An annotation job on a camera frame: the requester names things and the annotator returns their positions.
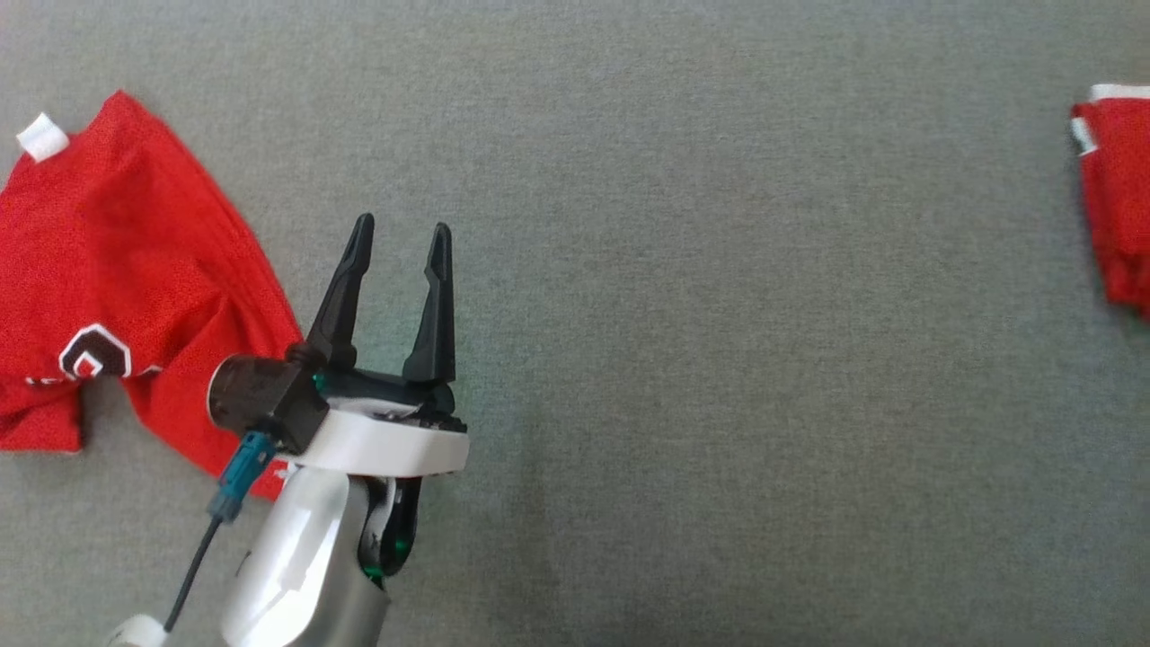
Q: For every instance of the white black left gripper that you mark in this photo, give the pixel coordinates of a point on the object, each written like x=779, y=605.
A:
x=386, y=445

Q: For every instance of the red white basketball jersey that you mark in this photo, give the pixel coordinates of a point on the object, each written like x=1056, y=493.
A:
x=135, y=252

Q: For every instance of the red Bulls 23 shorts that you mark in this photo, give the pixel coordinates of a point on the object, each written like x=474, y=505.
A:
x=1123, y=207

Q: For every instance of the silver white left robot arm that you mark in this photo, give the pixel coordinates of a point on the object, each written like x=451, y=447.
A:
x=296, y=566

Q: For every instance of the grey fabric sofa seat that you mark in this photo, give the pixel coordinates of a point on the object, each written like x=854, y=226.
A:
x=719, y=359

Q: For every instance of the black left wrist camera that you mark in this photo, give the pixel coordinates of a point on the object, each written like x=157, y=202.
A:
x=260, y=395

